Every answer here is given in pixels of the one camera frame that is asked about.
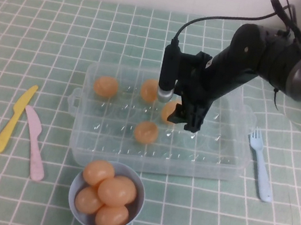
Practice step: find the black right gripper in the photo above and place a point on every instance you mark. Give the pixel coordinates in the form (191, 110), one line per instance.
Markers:
(204, 87)

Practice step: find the orange plastic egg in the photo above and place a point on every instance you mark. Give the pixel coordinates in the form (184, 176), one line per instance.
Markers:
(94, 188)
(117, 191)
(146, 132)
(98, 171)
(106, 87)
(87, 201)
(167, 111)
(111, 217)
(149, 90)

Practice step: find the transparent plastic egg box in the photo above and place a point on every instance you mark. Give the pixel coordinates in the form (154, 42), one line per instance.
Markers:
(212, 158)

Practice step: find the light blue plastic fork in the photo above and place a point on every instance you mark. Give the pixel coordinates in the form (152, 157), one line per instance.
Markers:
(260, 167)

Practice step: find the black zip tie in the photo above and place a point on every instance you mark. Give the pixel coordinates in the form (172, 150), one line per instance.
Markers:
(274, 99)

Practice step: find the light blue bowl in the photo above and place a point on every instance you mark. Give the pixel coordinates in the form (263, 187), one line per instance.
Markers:
(138, 203)

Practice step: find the pink plastic knife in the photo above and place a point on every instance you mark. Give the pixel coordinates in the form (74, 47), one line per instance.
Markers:
(34, 141)

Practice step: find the yellow plastic knife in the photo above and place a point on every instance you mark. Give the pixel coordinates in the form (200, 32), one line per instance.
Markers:
(11, 123)

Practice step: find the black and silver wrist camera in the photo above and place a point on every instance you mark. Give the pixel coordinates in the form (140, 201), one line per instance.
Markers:
(169, 69)

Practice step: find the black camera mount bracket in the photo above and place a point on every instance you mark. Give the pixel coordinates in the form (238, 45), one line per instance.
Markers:
(191, 64)

